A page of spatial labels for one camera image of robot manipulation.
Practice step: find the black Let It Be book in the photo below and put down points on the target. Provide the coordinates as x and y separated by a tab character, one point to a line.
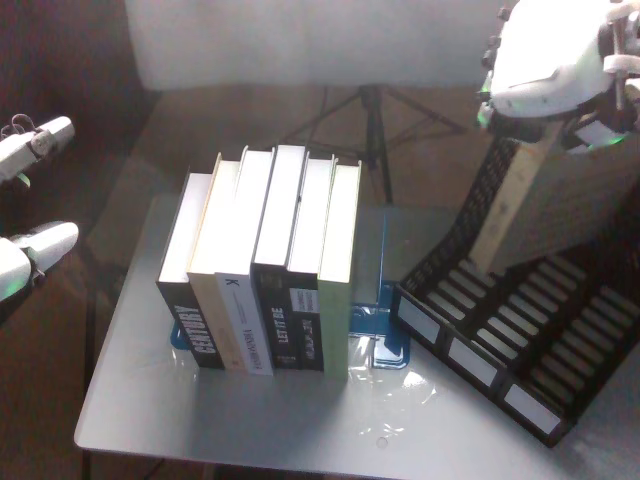
280	205

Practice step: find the clear plastic film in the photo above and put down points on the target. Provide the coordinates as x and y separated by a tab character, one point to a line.
395	400

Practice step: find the white backdrop sheet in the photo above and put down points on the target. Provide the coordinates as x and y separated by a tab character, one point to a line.
310	45

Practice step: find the white hardcover book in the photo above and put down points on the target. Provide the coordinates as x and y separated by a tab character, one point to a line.
515	200

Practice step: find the white K book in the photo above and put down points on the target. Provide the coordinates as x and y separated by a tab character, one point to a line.
247	210

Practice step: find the pale green book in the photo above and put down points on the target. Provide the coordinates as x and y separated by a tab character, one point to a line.
340	225

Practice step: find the black mesh file rack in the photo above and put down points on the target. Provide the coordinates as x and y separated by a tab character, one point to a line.
575	225

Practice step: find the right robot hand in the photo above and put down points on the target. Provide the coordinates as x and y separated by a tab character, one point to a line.
545	55

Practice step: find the black Century book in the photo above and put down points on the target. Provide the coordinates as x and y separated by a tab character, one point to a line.
185	230

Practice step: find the black tripod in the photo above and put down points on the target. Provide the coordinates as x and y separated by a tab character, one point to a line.
372	125

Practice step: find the cream paperback book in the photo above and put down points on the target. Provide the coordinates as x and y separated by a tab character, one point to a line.
215	220

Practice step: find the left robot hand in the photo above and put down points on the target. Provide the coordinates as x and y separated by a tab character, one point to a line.
50	240

